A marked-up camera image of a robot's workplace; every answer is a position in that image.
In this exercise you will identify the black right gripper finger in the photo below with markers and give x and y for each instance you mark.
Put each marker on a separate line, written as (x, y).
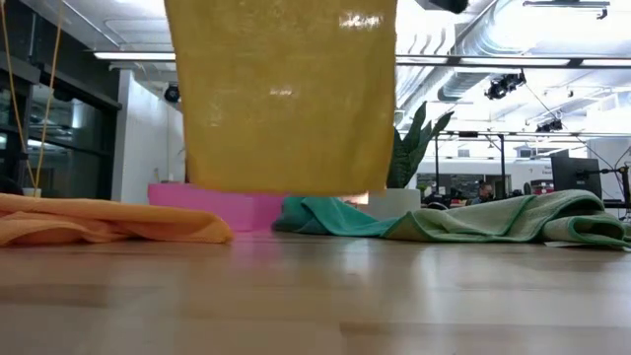
(451, 6)

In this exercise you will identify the yellow microfiber towel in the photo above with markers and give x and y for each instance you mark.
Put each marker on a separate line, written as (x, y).
(281, 123)

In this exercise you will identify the black round ceiling speaker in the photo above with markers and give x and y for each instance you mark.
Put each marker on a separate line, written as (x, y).
(172, 92)

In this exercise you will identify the pink plastic bin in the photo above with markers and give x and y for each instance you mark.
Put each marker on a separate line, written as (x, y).
(222, 207)

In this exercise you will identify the black computer monitor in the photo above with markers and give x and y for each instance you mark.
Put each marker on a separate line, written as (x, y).
(574, 177)

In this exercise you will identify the white cup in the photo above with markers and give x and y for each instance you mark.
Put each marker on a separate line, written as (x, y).
(32, 192)

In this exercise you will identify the person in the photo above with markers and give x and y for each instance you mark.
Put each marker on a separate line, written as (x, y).
(485, 193)

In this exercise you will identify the orange microfiber towel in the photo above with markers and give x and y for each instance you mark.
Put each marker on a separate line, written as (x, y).
(98, 219)

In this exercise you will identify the light green microfiber towel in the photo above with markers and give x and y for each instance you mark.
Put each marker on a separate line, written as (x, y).
(493, 219)

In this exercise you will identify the snake plant in white pot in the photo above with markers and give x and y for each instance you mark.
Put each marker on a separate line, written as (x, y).
(409, 153)

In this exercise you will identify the teal microfiber towel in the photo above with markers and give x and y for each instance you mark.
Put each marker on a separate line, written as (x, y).
(335, 217)

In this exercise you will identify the black ceiling camera cluster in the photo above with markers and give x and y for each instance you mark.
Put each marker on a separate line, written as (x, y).
(503, 85)
(549, 126)

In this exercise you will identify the overhead light bar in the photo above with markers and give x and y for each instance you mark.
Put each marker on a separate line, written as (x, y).
(493, 61)

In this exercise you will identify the black workstation frame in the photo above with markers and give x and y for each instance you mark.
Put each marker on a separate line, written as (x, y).
(502, 163)

